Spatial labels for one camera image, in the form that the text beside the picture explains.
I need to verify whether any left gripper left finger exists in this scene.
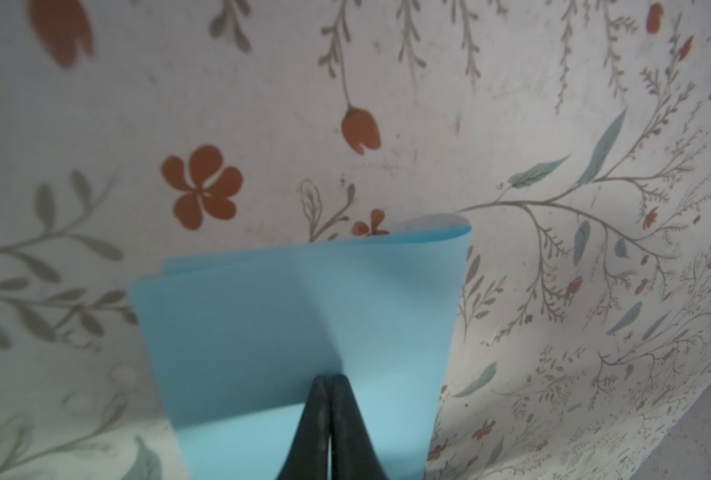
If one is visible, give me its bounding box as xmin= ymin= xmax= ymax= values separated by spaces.
xmin=278 ymin=376 xmax=331 ymax=480

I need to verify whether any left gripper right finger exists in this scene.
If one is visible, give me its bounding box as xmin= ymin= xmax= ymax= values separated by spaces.
xmin=331 ymin=375 xmax=387 ymax=480

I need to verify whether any light blue square paper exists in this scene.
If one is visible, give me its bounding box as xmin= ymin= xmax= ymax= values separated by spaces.
xmin=129 ymin=214 xmax=471 ymax=479

